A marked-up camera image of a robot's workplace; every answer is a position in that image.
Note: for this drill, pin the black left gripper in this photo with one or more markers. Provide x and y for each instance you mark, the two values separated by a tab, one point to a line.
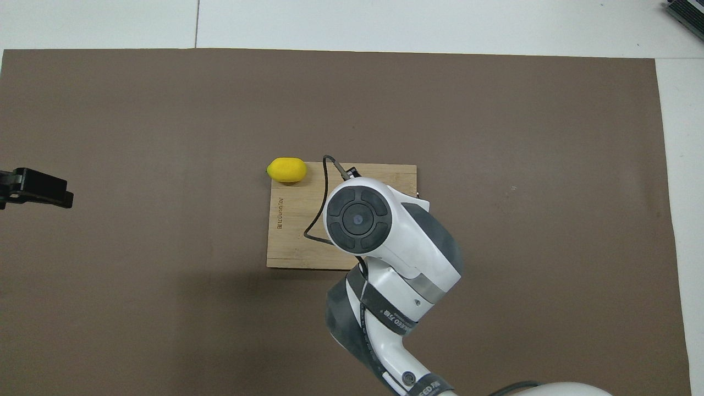
8	187

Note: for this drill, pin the yellow lemon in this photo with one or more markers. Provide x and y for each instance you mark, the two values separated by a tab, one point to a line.
287	170

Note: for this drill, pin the grey ribbed device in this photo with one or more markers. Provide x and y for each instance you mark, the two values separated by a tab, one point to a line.
690	11

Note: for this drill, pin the wooden cutting board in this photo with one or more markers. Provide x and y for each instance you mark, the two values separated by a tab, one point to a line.
291	242

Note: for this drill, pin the brown table mat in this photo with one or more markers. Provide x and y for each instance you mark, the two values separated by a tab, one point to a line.
165	308

